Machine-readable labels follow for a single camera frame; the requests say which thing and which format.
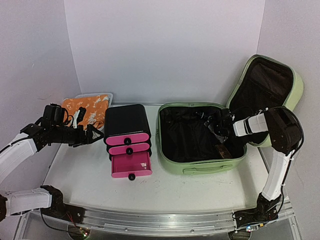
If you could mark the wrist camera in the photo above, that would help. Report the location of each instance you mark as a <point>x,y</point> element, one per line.
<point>223,114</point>
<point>55,115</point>

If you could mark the black brush in suitcase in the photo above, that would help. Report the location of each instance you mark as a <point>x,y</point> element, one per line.
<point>201,115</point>

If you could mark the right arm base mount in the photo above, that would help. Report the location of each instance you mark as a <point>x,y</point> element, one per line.
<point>264,212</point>

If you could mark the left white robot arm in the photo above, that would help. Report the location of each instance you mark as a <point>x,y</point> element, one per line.
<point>29,141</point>

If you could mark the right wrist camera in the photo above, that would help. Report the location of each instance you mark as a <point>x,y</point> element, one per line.
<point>223,114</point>

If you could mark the green hard-shell suitcase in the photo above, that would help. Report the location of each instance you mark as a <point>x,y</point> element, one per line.
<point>186,146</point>

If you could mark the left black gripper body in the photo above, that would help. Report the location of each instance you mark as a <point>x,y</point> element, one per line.
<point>71,139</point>

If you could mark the white perforated plastic basket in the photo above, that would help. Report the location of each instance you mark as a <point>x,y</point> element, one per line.
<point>96,105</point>

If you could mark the black pink drawer organizer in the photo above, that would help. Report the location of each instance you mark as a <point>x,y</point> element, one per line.
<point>127,136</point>

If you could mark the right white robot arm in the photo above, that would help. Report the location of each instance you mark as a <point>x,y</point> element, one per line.
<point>285,133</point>

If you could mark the orange snack bag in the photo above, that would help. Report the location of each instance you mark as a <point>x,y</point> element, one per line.
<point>70,105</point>

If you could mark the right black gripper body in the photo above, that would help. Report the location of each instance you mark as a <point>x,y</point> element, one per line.
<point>216,124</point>

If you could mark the aluminium front rail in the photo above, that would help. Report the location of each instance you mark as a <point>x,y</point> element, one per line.
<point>170,224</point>

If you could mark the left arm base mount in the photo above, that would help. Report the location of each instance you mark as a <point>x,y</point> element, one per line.
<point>66,212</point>

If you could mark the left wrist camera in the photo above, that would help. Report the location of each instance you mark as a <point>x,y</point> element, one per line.
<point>55,115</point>

